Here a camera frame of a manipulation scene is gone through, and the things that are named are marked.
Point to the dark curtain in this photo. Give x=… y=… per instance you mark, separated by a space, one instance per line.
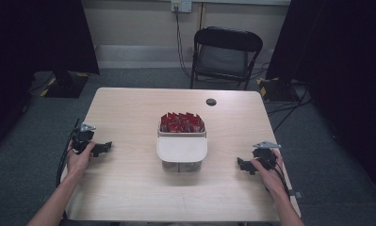
x=35 y=37
x=339 y=62

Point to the pile of red packets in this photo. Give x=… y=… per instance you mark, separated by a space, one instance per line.
x=182 y=123

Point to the black folding chair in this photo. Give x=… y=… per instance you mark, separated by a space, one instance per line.
x=223 y=56

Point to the white wall outlet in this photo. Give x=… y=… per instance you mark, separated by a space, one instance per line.
x=181 y=5

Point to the clear plastic storage box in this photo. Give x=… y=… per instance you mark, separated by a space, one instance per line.
x=182 y=166

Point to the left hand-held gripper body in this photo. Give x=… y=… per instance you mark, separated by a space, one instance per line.
x=82 y=138

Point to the person's left hand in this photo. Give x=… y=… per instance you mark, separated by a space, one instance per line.
x=78 y=161

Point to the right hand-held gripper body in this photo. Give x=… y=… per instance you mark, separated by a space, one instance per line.
x=264 y=154

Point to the black stand base yellow tape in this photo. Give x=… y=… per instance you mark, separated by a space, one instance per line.
x=276 y=89
x=66 y=84

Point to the person's right hand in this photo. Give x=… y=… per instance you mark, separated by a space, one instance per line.
x=270 y=179

